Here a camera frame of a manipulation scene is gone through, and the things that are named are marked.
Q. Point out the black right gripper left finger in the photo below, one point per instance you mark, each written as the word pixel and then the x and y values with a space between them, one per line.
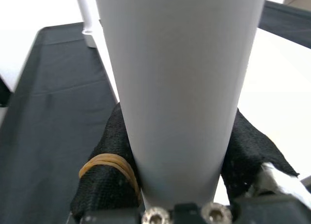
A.
pixel 107 185

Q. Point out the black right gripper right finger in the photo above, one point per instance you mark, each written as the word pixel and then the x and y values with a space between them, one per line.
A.
pixel 245 156

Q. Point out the black tablecloth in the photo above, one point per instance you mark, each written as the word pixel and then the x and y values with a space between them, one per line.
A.
pixel 53 100

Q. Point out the white plastic table leg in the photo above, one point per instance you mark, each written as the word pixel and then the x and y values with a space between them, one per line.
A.
pixel 85 10
pixel 179 88

